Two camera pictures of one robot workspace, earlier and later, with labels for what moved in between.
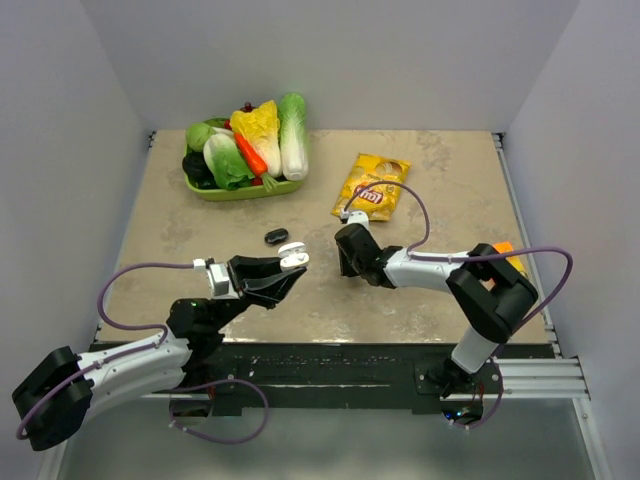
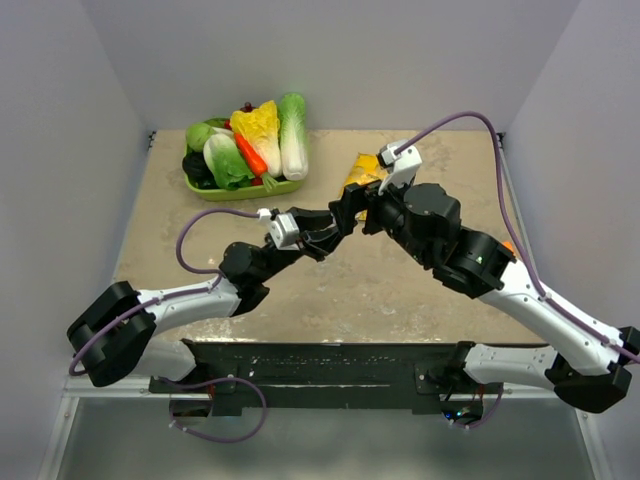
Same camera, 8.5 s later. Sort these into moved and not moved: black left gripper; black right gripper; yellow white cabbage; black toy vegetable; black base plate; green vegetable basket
Moved: black right gripper; black left gripper
Not moved: black toy vegetable; yellow white cabbage; green vegetable basket; black base plate
